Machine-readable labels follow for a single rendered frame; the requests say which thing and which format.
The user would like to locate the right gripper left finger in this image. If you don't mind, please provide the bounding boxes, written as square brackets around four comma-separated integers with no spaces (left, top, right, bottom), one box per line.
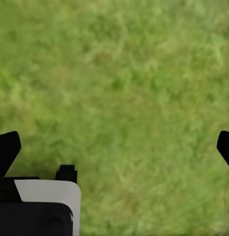
[0,131,21,183]

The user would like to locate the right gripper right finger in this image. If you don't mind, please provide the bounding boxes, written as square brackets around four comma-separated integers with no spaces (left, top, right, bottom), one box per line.
[217,131,229,165]

